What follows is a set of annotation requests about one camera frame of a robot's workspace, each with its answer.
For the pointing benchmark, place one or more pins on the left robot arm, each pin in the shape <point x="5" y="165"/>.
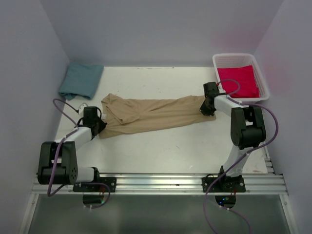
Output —
<point x="58" y="159"/>

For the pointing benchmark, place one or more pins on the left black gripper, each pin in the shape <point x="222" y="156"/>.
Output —
<point x="102" y="125"/>

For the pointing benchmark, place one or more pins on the beige t shirt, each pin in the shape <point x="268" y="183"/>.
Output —
<point x="132" y="116"/>

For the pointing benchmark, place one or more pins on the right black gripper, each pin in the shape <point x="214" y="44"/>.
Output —
<point x="205" y="111"/>

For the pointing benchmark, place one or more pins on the aluminium rail frame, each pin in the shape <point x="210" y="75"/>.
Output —
<point x="159" y="188"/>

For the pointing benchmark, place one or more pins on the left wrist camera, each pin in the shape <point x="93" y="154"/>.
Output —
<point x="81" y="108"/>

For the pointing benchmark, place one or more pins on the teal folded t shirt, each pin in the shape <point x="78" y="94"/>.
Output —
<point x="81" y="80"/>

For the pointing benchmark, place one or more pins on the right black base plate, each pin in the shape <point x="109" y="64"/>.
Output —
<point x="224" y="185"/>

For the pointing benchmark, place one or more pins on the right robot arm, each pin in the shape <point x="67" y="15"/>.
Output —
<point x="247" y="129"/>

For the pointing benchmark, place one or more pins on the red folded t shirt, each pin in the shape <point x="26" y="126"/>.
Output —
<point x="239" y="82"/>

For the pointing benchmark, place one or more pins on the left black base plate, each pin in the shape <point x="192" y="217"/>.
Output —
<point x="100" y="185"/>

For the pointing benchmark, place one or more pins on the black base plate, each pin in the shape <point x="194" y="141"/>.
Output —
<point x="100" y="185"/>
<point x="224" y="185"/>

